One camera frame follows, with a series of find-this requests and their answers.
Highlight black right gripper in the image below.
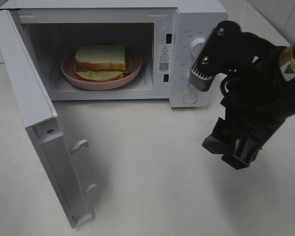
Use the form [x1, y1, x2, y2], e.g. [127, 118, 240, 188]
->
[202, 93, 285, 170]

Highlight round white door button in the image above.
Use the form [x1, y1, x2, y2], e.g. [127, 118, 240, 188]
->
[183, 92, 198, 104]

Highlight toast sandwich with filling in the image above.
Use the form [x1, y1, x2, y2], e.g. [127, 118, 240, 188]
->
[73, 44, 133, 81]

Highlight pink round plate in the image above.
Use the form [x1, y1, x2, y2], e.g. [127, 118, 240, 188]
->
[61, 49, 143, 90]

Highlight white microwave door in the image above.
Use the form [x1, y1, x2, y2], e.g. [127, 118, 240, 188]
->
[0, 10, 96, 228]

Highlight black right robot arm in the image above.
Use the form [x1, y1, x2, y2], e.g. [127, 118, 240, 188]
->
[202, 42, 295, 170]

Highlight white lower timer knob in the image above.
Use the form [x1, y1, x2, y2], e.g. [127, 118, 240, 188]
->
[186, 72, 193, 89]

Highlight white upper power knob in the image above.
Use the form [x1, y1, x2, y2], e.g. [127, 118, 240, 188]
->
[190, 36, 206, 58]

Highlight white microwave oven body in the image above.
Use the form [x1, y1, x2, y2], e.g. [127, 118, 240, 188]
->
[0, 0, 228, 107]

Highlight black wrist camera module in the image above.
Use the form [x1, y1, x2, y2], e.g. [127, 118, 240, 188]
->
[188, 21, 244, 92]

